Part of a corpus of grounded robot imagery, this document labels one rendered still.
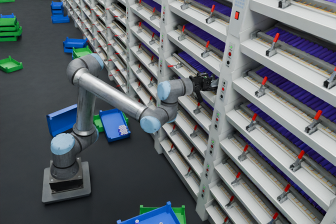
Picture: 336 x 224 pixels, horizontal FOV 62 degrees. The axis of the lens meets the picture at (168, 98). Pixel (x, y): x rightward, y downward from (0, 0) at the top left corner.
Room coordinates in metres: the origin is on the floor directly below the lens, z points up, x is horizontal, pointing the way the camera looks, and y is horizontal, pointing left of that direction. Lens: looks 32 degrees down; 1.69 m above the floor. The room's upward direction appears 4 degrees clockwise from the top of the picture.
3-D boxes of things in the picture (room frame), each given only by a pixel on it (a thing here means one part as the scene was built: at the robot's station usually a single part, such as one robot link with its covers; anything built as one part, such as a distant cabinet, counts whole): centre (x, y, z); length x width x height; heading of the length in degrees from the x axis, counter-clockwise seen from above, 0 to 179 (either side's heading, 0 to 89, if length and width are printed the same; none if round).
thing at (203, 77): (1.32, -0.16, 0.98); 0.12 x 0.08 x 0.09; 119
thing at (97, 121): (2.18, 0.54, 0.04); 0.30 x 0.20 x 0.08; 119
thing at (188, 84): (1.28, -0.09, 0.97); 0.10 x 0.05 x 0.09; 29
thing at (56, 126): (2.05, 0.91, 0.10); 0.30 x 0.08 x 0.20; 138
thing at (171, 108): (1.22, 0.00, 0.86); 0.12 x 0.09 x 0.12; 150
